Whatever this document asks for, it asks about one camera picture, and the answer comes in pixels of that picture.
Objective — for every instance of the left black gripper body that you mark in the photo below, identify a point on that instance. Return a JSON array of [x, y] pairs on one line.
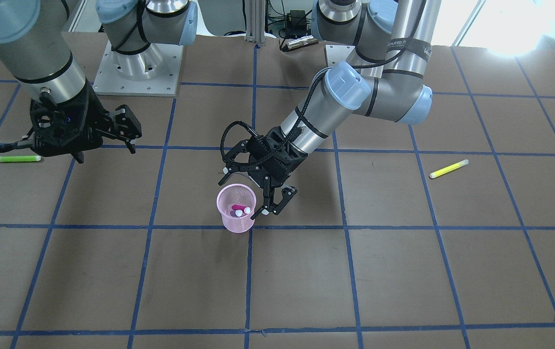
[[285, 162]]

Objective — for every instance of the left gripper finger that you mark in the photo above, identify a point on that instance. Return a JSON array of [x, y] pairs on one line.
[[286, 194], [267, 196]]

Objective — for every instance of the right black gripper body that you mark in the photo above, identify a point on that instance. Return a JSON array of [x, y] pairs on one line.
[[92, 118]]

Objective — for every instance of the pink pen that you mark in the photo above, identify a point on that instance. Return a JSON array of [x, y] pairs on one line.
[[246, 208]]

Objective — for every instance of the purple pen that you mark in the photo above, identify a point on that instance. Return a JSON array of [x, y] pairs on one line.
[[237, 212]]

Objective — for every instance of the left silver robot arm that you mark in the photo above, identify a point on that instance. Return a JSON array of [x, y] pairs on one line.
[[381, 78]]

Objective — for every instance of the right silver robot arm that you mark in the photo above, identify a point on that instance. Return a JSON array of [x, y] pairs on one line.
[[35, 53]]

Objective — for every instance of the pink mesh cup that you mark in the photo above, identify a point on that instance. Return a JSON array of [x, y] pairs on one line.
[[236, 194]]

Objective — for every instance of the green pen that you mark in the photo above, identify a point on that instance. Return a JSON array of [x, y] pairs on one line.
[[20, 159]]

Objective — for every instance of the yellow pen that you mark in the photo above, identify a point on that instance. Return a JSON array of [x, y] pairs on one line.
[[448, 169]]

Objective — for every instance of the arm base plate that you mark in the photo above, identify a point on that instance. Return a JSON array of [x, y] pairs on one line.
[[154, 72], [336, 53]]

